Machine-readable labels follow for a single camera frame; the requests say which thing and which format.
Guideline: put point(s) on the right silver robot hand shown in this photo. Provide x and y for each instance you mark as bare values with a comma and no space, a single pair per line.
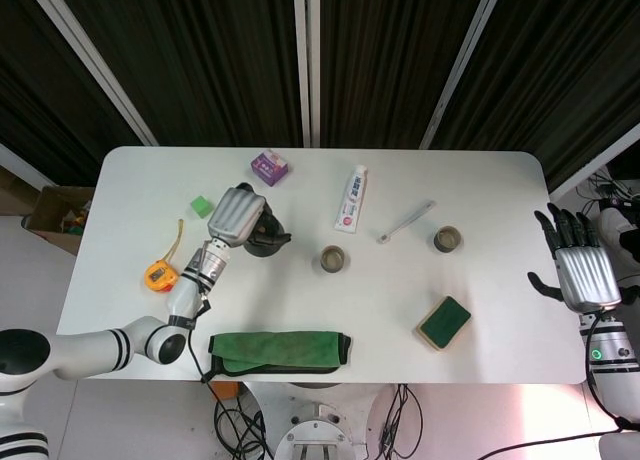
587,277

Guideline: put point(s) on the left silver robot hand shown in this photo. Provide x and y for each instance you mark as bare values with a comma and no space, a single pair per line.
232,215

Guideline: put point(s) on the black teapot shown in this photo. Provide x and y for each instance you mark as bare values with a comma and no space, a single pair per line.
270,247

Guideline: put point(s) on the small dark ceramic cup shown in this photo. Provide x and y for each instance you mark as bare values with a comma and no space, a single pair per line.
447,240
333,260

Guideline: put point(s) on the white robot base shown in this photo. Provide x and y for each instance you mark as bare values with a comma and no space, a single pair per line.
310,430

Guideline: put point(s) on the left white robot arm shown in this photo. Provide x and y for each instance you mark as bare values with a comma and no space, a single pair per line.
90,347

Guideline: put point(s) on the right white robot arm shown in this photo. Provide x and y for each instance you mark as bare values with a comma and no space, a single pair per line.
610,350

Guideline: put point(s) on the green cube block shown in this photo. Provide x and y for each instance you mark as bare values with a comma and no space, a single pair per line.
200,206

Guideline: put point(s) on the purple small carton box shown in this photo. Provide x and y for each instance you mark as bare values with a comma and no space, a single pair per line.
270,167

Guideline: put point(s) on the white rounded machine part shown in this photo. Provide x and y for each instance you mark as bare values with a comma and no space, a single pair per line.
607,220

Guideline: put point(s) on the yellow tape measure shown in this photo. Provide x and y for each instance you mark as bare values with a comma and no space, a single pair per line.
160,276

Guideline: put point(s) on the white toothpaste tube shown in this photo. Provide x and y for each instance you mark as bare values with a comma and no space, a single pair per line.
352,202

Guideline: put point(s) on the green folded microfibre cloth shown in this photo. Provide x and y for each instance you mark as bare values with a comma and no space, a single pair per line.
280,347

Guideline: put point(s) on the yellow green scouring sponge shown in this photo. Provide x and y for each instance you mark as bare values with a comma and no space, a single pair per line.
444,321

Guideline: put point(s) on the black pleated curtain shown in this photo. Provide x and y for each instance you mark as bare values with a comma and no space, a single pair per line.
200,55

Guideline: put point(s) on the white toothbrush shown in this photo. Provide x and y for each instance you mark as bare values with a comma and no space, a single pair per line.
407,221

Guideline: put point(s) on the orange object under table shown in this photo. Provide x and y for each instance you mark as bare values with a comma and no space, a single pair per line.
225,390

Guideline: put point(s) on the brown cardboard box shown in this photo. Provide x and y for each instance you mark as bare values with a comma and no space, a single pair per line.
50,205

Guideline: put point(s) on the white frame post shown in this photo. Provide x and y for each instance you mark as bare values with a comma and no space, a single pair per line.
20,165
462,65
595,167
306,55
95,65

